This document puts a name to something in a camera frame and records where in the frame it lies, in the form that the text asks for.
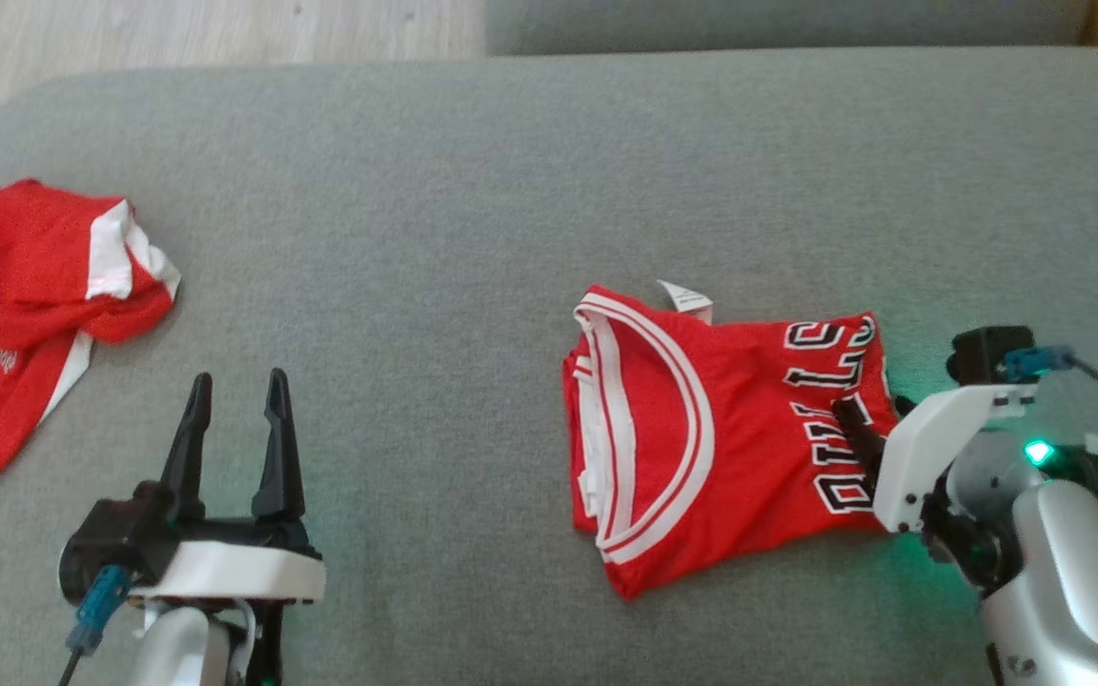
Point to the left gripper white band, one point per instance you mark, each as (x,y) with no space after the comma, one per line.
(234,572)

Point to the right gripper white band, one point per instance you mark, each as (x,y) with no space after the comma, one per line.
(930,448)

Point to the red basketball jersey white trim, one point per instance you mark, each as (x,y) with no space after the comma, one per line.
(749,429)

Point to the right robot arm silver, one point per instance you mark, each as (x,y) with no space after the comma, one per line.
(1073,572)

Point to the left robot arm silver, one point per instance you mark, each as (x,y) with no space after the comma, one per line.
(172,653)

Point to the red garment with number 23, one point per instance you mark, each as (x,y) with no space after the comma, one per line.
(6,276)

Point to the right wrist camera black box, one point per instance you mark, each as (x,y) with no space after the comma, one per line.
(983,351)

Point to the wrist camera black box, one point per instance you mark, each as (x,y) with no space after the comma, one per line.
(983,351)
(111,534)

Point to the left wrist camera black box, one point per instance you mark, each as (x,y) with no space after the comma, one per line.
(111,534)

